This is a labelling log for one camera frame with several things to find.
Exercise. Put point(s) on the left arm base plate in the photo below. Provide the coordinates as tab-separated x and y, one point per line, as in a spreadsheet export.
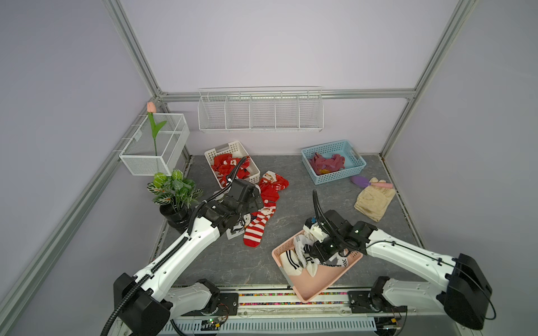
223	304

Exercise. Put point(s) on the santa striped small sock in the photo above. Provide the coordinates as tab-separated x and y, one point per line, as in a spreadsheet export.
254	231

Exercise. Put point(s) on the white plastic basket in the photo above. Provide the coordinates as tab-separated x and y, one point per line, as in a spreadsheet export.
236	149

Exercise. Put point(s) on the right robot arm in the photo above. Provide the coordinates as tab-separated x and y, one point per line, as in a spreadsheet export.
455	286

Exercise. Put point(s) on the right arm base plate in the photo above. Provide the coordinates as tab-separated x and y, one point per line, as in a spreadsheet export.
369	302

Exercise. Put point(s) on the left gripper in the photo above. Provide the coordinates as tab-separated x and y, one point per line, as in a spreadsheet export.
252	206

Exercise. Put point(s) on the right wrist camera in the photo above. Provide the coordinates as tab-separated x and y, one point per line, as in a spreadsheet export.
313	231

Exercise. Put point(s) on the beige work glove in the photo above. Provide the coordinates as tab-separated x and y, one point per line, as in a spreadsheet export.
373	201

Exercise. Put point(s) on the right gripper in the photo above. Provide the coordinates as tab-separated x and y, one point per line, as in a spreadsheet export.
316	253

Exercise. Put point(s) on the green potted plant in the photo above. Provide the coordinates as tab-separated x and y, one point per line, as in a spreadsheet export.
174	194

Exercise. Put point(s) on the white sock grey emblem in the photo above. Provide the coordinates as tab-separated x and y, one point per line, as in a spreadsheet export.
336	261

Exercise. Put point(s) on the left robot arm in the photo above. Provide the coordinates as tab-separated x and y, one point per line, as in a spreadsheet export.
145	302

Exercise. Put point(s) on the white sock black pattern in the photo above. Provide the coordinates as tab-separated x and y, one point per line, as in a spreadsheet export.
297	259

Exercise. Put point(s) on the purple pink scoop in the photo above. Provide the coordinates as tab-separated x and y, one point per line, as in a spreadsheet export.
363	182

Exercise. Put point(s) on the santa face red sock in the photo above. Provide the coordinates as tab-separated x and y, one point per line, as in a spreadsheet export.
273	181

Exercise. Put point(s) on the artificial pink tulip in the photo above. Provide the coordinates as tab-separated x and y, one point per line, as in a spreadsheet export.
155	127

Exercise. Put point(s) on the white mesh wall box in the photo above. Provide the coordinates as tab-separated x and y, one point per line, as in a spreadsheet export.
138	154

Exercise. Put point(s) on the blue plastic basket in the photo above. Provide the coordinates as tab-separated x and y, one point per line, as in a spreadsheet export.
354	163

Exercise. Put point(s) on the plain red fleece sock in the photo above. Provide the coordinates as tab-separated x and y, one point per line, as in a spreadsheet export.
270	196

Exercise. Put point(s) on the white wire wall shelf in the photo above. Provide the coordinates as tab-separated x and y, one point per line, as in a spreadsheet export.
261	109

